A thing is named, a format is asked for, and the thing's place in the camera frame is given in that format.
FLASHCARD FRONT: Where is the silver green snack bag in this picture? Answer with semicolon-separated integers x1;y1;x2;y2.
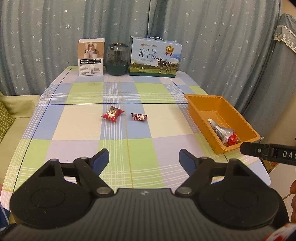
208;118;235;146

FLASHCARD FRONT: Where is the person's right hand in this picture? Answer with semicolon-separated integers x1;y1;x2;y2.
290;181;296;223

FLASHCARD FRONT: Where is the red pouch snack packet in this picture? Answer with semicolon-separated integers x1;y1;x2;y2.
227;133;238;147

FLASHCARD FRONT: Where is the orange plastic tray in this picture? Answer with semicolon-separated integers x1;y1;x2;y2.
185;94;260;154

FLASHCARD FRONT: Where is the checkered tablecloth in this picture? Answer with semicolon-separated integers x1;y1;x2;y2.
1;66;270;208

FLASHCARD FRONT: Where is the red santa snack packet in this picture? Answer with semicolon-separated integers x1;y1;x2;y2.
101;106;124;123

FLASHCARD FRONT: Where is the brown red candy wrapper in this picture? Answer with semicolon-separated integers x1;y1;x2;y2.
131;113;147;121

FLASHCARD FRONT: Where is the beige sofa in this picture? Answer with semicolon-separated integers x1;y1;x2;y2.
1;93;40;185

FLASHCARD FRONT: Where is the green zigzag cushion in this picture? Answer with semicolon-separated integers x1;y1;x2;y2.
0;102;14;142

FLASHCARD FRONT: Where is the blue star curtain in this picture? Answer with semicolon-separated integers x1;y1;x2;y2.
1;1;295;137

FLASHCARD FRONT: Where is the dark glass jar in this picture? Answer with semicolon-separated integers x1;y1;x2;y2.
105;42;130;76

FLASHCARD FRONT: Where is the white product box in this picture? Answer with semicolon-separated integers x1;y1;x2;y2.
78;38;105;76

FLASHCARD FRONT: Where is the blue milk carton box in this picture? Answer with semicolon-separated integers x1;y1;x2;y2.
129;36;182;78

